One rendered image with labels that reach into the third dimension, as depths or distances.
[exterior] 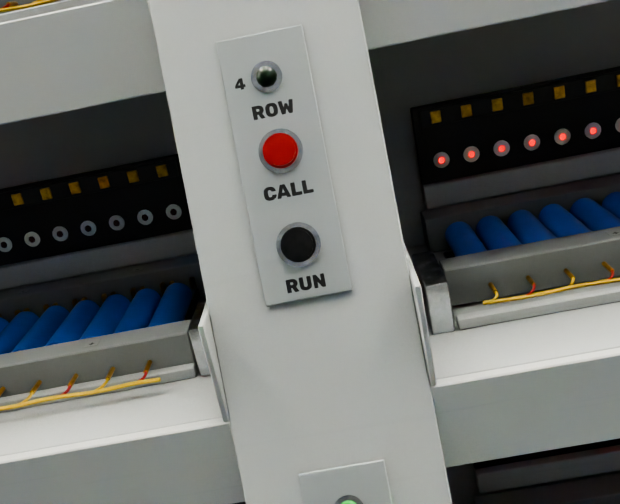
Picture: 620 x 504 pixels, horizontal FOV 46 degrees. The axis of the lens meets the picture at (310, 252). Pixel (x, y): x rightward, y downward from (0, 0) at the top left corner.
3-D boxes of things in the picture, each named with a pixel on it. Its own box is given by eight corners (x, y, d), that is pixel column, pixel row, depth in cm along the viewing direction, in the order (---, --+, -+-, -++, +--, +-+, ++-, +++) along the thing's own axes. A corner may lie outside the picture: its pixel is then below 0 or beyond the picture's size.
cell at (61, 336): (105, 322, 49) (76, 369, 43) (78, 327, 49) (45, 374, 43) (97, 297, 48) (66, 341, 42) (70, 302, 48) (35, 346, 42)
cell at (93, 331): (135, 316, 49) (110, 362, 43) (108, 321, 49) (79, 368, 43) (127, 291, 48) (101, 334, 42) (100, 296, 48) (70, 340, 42)
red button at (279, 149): (300, 164, 33) (294, 129, 33) (265, 171, 33) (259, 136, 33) (302, 166, 34) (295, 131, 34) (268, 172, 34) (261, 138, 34)
